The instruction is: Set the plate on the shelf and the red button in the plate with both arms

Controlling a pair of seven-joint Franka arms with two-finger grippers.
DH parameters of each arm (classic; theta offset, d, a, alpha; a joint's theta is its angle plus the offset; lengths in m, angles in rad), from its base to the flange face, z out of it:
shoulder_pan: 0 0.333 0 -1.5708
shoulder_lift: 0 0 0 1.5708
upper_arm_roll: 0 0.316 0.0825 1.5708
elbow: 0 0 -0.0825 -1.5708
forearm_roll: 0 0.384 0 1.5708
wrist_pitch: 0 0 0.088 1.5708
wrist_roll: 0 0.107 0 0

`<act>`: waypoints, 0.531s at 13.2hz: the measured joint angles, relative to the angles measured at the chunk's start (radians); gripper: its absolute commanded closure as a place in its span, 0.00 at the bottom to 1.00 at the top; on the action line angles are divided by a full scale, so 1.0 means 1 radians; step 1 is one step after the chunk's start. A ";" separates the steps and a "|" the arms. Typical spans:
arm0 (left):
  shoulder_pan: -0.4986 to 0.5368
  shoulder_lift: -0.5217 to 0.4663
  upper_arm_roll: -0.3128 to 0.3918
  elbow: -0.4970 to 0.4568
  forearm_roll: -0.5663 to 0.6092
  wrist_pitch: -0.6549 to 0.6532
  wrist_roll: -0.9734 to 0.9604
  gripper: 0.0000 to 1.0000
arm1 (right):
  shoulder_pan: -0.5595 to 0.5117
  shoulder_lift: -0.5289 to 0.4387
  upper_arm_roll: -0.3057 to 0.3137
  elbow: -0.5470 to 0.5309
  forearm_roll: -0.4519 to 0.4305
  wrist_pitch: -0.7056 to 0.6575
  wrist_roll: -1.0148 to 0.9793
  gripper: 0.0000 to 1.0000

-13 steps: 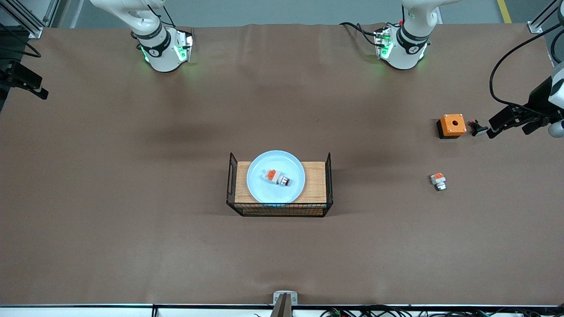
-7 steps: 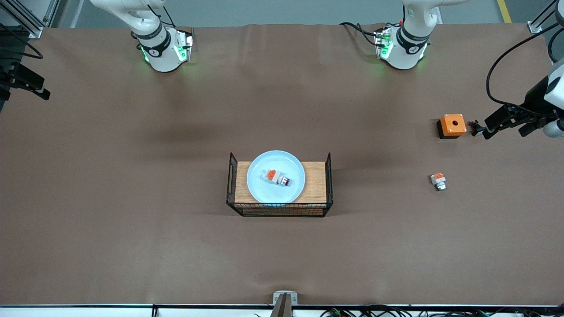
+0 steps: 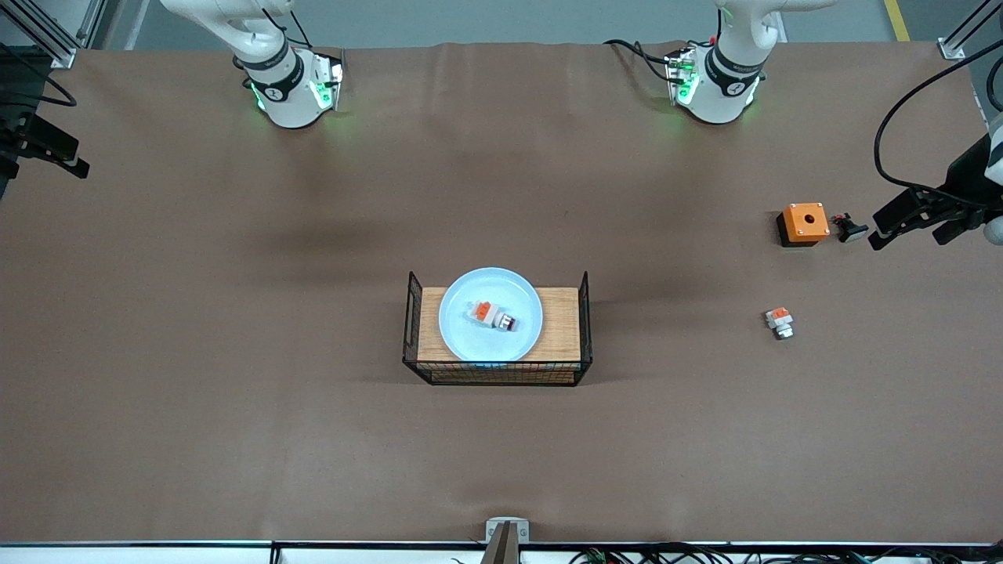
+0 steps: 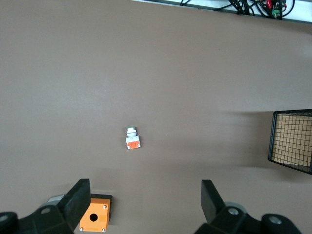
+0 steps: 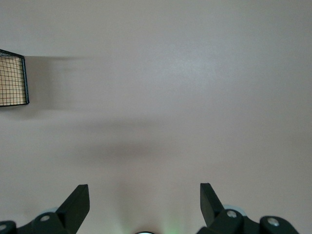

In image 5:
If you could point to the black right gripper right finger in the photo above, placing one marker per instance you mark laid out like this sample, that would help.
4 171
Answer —
212 212

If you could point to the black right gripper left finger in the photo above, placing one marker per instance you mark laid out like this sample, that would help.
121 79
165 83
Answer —
73 209

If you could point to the brown table cover sheet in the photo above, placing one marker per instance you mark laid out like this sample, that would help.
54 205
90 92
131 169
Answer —
156 97

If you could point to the wooden board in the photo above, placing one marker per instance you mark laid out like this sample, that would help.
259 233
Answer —
12 78

